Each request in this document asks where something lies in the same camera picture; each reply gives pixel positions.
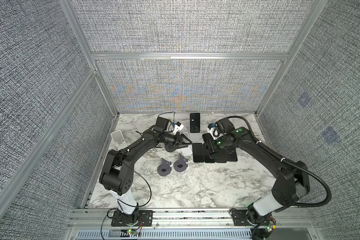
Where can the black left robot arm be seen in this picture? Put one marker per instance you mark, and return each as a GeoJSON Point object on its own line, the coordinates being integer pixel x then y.
{"type": "Point", "coordinates": [118, 171]}

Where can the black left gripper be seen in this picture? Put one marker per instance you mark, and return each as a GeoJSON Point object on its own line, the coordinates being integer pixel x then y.
{"type": "Point", "coordinates": [179, 141]}

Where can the white stand centre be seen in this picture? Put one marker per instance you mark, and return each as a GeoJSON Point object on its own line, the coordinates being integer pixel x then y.
{"type": "Point", "coordinates": [187, 151]}

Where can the white stand back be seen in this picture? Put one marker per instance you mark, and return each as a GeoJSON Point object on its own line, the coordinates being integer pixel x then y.
{"type": "Point", "coordinates": [196, 137]}

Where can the grey round stand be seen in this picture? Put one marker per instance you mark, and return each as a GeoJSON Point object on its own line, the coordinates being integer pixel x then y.
{"type": "Point", "coordinates": [165, 168]}
{"type": "Point", "coordinates": [181, 164]}

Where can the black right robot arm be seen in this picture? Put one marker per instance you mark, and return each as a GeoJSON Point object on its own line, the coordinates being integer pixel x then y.
{"type": "Point", "coordinates": [292, 182]}

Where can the white stand far left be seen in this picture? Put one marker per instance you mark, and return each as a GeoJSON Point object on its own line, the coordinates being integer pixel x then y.
{"type": "Point", "coordinates": [119, 140]}

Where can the white stand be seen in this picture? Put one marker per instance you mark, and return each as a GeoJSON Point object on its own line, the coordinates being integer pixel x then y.
{"type": "Point", "coordinates": [196, 137]}
{"type": "Point", "coordinates": [119, 140]}
{"type": "Point", "coordinates": [187, 151]}

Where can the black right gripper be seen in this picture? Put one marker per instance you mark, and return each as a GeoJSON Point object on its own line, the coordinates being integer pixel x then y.
{"type": "Point", "coordinates": [211, 147]}

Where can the grey round stand right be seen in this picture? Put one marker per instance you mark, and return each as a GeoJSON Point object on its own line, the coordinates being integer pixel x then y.
{"type": "Point", "coordinates": [181, 164]}

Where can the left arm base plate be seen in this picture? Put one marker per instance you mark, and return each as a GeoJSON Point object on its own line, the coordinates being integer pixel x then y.
{"type": "Point", "coordinates": [138, 218]}

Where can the dark round stand centre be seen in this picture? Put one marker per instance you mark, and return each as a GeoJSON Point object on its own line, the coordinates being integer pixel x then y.
{"type": "Point", "coordinates": [171, 147]}

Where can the grey round stand left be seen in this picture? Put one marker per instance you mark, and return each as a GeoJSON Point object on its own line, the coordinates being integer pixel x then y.
{"type": "Point", "coordinates": [165, 168]}

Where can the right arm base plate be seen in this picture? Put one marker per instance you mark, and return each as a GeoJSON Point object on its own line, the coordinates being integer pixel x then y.
{"type": "Point", "coordinates": [239, 217]}

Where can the black phone back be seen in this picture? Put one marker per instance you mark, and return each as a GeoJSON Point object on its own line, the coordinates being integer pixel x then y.
{"type": "Point", "coordinates": [195, 122]}

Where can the black phone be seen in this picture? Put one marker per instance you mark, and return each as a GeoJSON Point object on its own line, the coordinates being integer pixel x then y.
{"type": "Point", "coordinates": [206, 154]}
{"type": "Point", "coordinates": [209, 141]}
{"type": "Point", "coordinates": [195, 122]}
{"type": "Point", "coordinates": [232, 156]}
{"type": "Point", "coordinates": [221, 158]}
{"type": "Point", "coordinates": [198, 152]}

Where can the aluminium front rail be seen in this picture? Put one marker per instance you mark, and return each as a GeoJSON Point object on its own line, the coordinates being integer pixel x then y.
{"type": "Point", "coordinates": [189, 224]}

